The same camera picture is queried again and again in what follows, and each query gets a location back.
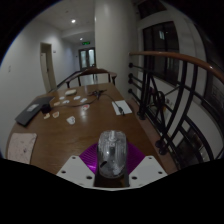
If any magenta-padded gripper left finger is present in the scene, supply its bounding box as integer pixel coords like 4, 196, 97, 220
56, 143, 101, 188

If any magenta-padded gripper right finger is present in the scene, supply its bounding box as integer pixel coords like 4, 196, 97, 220
126, 143, 168, 188

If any transparent computer mouse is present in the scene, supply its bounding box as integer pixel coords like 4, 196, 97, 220
97, 129, 128, 179

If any white notebook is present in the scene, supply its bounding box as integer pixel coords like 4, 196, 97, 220
111, 99, 134, 116

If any small black block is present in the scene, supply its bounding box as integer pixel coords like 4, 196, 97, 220
40, 103, 52, 115

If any black flat pad white print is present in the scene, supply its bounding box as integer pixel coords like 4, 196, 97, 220
14, 95, 55, 127

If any tan flat box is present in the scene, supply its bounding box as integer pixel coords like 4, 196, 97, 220
64, 89, 79, 97

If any wooden chair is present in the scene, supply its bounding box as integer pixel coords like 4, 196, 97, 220
65, 67, 118, 89

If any side doorway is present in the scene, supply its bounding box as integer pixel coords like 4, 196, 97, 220
39, 42, 58, 93

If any glass double door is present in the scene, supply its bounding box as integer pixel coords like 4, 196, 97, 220
78, 47, 97, 71

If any black railing wooden handrail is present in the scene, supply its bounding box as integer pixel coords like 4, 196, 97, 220
128, 50, 224, 171

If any dark framed window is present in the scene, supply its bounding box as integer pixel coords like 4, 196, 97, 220
142, 21, 181, 85

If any black cable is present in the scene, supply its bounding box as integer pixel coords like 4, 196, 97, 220
87, 88, 126, 116

